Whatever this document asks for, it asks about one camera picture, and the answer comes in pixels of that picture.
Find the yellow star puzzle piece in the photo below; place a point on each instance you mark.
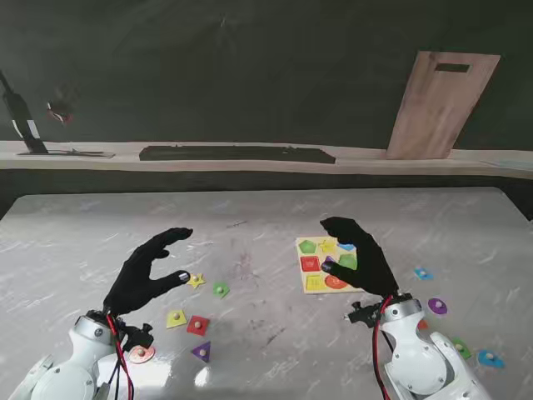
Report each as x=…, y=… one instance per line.
x=195, y=281

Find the purple circle puzzle piece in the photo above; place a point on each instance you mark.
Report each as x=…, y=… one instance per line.
x=437, y=306

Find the flat wooden coaster board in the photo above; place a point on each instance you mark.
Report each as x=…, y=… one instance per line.
x=91, y=155

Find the dark wine bottle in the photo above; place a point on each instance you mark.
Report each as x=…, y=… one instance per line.
x=21, y=116

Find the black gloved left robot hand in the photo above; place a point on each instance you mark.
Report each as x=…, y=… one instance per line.
x=137, y=275

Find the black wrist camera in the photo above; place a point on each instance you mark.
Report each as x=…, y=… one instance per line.
x=364, y=314
x=137, y=333

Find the wooden shape puzzle board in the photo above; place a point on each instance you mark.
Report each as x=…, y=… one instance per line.
x=310, y=266

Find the red square puzzle piece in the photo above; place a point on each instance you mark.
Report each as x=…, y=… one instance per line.
x=197, y=325

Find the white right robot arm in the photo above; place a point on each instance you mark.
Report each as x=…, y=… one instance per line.
x=416, y=358

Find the long wooden shelf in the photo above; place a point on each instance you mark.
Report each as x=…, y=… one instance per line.
x=375, y=164

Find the orange rectangle puzzle piece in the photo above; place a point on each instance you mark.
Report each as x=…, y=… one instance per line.
x=423, y=324

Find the orange oval puzzle piece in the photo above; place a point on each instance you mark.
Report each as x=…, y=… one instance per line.
x=141, y=356

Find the long black tray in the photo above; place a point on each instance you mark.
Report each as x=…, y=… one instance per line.
x=237, y=154

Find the wooden cutting board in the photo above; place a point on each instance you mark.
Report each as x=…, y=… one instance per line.
x=437, y=112

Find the blue semicircle puzzle piece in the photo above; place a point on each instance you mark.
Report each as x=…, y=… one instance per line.
x=491, y=359

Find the green pentagon puzzle piece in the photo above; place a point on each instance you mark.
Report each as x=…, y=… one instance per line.
x=463, y=349

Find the purple triangle puzzle piece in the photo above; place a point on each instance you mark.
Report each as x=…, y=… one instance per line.
x=202, y=352

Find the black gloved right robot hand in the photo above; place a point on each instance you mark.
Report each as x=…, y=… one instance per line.
x=370, y=266

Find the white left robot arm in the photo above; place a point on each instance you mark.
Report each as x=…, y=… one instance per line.
x=66, y=375

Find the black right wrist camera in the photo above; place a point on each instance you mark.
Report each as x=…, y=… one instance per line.
x=364, y=314

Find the red wine glass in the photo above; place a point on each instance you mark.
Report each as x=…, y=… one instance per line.
x=60, y=110

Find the green hexagon puzzle piece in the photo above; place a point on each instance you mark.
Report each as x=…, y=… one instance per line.
x=220, y=288

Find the yellow trapezoid puzzle piece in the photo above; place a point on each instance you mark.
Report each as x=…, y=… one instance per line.
x=175, y=320

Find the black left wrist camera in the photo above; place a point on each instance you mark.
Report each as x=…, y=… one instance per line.
x=137, y=333

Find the blue diamond puzzle piece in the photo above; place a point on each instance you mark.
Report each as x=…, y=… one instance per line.
x=423, y=273

